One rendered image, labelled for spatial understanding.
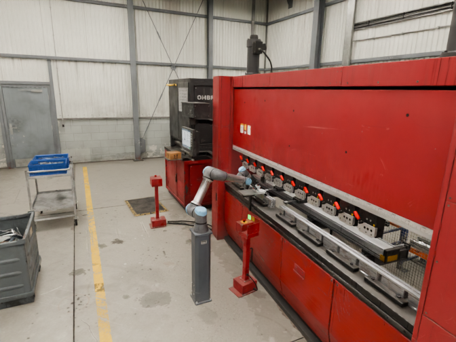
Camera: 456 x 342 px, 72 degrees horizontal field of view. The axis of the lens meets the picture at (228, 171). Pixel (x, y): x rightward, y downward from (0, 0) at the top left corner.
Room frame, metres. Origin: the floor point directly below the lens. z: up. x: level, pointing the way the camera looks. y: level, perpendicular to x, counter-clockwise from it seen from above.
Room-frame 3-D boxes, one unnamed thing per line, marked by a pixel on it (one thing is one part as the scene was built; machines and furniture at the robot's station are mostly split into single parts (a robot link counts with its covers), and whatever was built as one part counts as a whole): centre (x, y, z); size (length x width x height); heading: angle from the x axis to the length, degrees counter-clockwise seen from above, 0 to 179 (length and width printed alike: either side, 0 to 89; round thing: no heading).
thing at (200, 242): (2.84, 0.25, 0.39); 0.18 x 0.18 x 0.77; 26
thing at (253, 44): (4.00, -0.33, 2.53); 0.33 x 0.25 x 0.47; 22
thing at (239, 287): (3.00, -0.19, 0.06); 0.25 x 0.20 x 0.12; 125
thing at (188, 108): (4.45, 0.48, 1.53); 0.51 x 0.25 x 0.85; 27
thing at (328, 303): (2.84, -0.61, 0.41); 3.00 x 0.21 x 0.83; 22
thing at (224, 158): (4.43, -0.21, 1.15); 0.85 x 0.25 x 2.30; 112
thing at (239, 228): (3.02, -0.22, 0.75); 0.20 x 0.16 x 0.18; 35
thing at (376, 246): (3.20, -0.83, 0.93); 2.30 x 0.14 x 0.10; 22
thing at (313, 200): (2.55, -0.77, 1.26); 0.15 x 0.09 x 0.17; 22
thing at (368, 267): (2.29, -0.88, 0.92); 1.67 x 0.06 x 0.10; 22
